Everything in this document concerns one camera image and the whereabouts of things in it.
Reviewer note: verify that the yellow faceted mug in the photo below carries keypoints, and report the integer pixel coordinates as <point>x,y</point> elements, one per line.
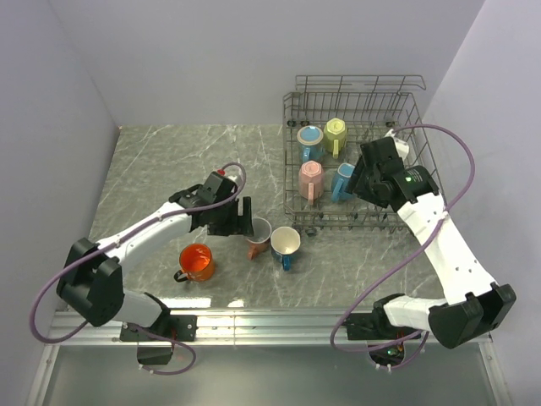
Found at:
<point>335,136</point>

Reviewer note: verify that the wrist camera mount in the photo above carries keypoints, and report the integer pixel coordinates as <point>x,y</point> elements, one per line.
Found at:
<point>402,147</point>
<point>237,178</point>

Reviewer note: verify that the blue mug orange interior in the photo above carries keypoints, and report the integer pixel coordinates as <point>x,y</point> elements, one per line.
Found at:
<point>310,141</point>

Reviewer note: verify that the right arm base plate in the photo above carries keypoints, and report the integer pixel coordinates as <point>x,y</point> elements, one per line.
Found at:
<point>373,326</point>

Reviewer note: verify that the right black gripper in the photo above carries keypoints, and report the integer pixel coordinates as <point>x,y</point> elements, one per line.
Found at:
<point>357,184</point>

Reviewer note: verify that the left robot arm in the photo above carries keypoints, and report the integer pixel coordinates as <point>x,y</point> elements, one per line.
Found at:
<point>93,285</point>

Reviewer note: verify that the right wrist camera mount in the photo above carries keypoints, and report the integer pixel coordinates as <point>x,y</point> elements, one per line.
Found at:
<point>402,147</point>

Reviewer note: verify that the wire dish rack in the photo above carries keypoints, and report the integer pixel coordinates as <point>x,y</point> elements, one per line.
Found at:
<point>370,105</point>

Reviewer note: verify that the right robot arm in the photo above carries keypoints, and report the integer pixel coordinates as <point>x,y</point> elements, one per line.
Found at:
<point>473,303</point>

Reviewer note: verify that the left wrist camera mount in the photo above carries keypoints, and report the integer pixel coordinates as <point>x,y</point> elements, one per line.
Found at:
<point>237,178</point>

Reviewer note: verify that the light blue floral mug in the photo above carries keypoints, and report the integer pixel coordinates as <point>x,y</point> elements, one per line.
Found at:
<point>340,181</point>

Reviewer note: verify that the orange mug black handle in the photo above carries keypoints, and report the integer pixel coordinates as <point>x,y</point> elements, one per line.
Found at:
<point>196,264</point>

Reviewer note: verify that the salmon floral mug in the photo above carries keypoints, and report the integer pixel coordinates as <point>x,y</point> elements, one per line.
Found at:
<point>259,242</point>

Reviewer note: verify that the pink faceted mug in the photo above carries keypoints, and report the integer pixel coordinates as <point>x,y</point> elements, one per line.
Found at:
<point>311,181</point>

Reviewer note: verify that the dark blue mug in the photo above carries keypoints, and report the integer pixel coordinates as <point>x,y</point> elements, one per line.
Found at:
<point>285,244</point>

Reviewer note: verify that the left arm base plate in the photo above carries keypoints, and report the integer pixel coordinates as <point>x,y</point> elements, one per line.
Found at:
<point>178,327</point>

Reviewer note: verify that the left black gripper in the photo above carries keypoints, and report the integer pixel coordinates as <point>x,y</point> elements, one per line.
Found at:
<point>240,224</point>

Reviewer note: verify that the aluminium mounting rail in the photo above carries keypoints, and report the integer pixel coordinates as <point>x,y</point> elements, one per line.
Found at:
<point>230,326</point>

